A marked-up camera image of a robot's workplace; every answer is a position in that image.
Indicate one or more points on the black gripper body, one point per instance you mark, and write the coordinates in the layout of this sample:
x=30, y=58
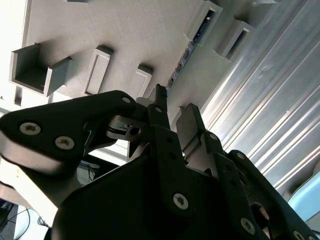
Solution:
x=125, y=200

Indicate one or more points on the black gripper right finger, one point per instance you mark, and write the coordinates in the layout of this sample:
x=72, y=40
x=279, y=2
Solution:
x=225, y=170

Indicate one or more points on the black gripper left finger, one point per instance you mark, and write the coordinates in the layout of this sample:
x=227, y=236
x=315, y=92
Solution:
x=62, y=117

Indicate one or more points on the blue RAM stick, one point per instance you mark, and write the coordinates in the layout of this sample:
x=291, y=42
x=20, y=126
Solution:
x=184, y=57

